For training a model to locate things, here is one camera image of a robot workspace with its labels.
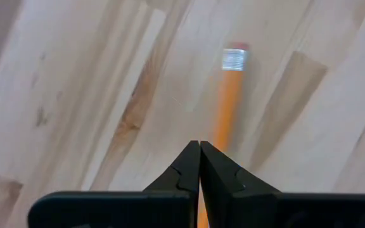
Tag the orange pencil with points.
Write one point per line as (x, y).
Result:
(230, 101)

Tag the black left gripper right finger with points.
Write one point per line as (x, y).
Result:
(227, 190)

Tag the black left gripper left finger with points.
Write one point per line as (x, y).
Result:
(182, 177)

